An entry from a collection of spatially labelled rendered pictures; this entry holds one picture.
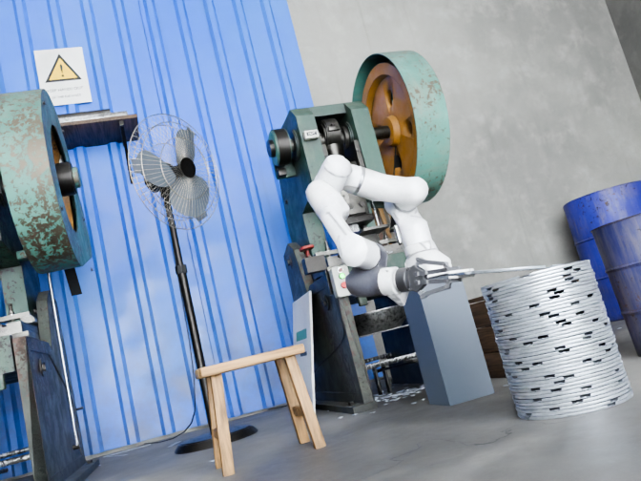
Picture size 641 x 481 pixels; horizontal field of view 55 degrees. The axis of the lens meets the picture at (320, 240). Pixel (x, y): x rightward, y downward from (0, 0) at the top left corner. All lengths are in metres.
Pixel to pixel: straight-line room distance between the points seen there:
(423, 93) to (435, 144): 0.25
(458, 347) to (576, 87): 3.80
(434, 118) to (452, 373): 1.30
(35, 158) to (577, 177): 4.09
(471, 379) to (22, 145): 1.94
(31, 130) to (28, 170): 0.17
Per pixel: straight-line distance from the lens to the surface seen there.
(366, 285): 1.93
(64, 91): 4.45
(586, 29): 6.10
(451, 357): 2.26
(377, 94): 3.52
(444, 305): 2.26
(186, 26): 4.69
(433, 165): 3.07
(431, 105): 3.03
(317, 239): 3.23
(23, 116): 2.79
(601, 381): 1.65
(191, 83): 4.50
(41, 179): 2.67
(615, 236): 2.37
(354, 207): 3.02
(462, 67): 5.23
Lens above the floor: 0.30
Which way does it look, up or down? 10 degrees up
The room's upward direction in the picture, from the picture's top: 14 degrees counter-clockwise
